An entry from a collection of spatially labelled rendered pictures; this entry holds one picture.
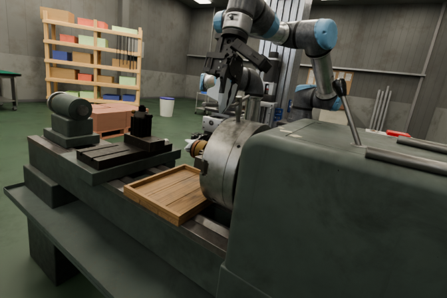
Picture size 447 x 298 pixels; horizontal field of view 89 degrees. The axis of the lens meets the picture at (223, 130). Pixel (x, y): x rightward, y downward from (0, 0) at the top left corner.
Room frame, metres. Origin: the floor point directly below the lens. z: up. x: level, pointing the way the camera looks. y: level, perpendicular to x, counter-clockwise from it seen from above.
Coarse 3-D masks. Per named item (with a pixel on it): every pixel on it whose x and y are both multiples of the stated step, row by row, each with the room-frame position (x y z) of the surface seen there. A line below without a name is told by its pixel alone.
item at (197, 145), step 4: (196, 140) 0.87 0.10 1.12; (200, 140) 0.87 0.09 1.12; (204, 140) 0.86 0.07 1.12; (192, 144) 0.85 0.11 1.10; (196, 144) 0.85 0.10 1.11; (200, 144) 0.83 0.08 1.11; (204, 144) 0.82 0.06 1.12; (192, 148) 0.84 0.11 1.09; (196, 148) 0.82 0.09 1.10; (200, 148) 0.82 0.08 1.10; (204, 148) 0.82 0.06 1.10; (192, 152) 0.83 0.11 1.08; (196, 152) 0.82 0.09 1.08; (192, 156) 0.84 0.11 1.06
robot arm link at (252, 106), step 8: (256, 72) 1.15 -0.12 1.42; (256, 80) 1.12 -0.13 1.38; (248, 88) 1.12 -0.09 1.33; (256, 88) 1.12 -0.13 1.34; (256, 96) 1.13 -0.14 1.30; (248, 104) 1.14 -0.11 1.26; (256, 104) 1.14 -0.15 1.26; (248, 112) 1.14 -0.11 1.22; (256, 112) 1.14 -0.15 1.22; (256, 120) 1.14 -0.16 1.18
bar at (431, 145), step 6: (402, 138) 0.60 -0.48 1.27; (408, 138) 0.59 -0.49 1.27; (414, 138) 0.59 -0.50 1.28; (408, 144) 0.59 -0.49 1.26; (414, 144) 0.58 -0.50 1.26; (420, 144) 0.57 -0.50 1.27; (426, 144) 0.57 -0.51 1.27; (432, 144) 0.56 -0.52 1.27; (438, 144) 0.55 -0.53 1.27; (432, 150) 0.56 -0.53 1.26; (438, 150) 0.55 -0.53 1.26; (444, 150) 0.54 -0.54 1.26
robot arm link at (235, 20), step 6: (234, 12) 0.62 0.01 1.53; (228, 18) 0.63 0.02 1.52; (234, 18) 0.62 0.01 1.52; (240, 18) 0.62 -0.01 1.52; (246, 18) 0.62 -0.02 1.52; (228, 24) 0.62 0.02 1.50; (234, 24) 0.61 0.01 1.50; (240, 24) 0.61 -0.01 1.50; (246, 24) 0.62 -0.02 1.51; (222, 30) 0.65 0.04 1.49; (240, 30) 0.62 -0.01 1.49; (246, 30) 0.62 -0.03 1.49
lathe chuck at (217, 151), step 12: (228, 120) 0.76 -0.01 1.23; (216, 132) 0.70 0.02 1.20; (228, 132) 0.69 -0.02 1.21; (240, 132) 0.68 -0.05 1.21; (216, 144) 0.67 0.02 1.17; (228, 144) 0.66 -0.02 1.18; (204, 156) 0.67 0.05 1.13; (216, 156) 0.65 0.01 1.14; (228, 156) 0.63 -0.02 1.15; (216, 168) 0.64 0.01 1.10; (204, 180) 0.66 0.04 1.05; (216, 180) 0.63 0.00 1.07; (204, 192) 0.68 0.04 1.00; (216, 192) 0.64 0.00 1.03
